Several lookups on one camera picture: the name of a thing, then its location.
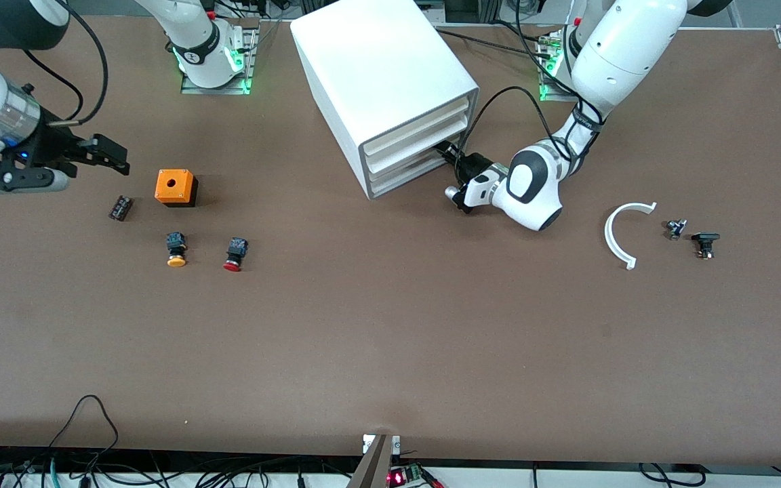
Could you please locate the small black contact block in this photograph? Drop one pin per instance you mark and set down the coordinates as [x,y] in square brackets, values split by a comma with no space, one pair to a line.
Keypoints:
[121,208]

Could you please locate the circuit board with red LED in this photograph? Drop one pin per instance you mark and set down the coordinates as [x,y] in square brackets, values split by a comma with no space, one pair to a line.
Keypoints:
[407,476]

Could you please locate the yellow push button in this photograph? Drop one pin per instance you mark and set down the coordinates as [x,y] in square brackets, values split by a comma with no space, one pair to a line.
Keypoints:
[175,249]

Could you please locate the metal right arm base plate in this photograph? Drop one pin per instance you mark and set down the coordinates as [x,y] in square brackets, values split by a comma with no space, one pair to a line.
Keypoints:
[249,61]

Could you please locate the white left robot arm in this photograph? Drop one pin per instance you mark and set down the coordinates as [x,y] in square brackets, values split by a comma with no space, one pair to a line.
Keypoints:
[607,61]

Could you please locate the orange button enclosure box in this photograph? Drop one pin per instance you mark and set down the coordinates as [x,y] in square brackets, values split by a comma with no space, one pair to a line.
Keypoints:
[175,184]

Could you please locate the aluminium camera post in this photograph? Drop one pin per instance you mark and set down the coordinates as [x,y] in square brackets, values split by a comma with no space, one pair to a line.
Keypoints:
[371,468]

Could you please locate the black switch component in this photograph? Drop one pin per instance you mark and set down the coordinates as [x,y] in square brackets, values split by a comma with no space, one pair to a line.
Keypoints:
[705,238]

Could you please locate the chrome pipe fitting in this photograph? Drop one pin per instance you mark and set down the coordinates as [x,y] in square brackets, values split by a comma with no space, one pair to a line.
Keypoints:
[675,229]

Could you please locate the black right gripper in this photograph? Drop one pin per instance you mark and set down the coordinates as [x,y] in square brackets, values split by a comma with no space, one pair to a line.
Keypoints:
[49,147]

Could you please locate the red push button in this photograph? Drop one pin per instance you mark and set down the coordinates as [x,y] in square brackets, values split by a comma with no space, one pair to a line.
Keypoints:
[235,254]

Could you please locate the white semicircular plastic bracket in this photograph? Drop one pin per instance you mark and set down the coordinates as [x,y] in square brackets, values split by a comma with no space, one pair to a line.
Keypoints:
[609,237]

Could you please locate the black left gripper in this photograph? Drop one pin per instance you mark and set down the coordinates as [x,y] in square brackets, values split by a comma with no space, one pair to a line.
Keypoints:
[474,165]

